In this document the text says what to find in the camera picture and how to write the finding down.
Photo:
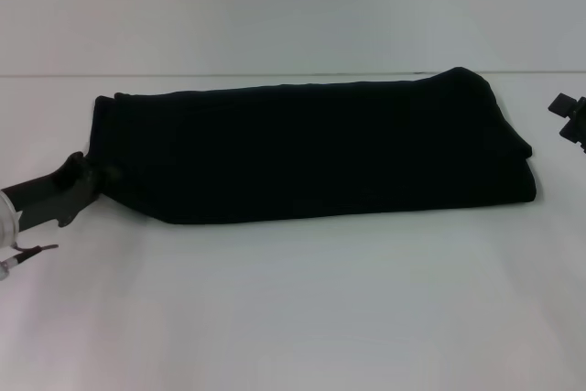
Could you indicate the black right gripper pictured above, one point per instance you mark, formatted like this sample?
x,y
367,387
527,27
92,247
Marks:
x,y
576,125

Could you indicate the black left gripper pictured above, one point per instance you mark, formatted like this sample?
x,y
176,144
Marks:
x,y
55,194

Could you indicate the black shirt with FREE print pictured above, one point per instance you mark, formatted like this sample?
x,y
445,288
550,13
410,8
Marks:
x,y
311,148

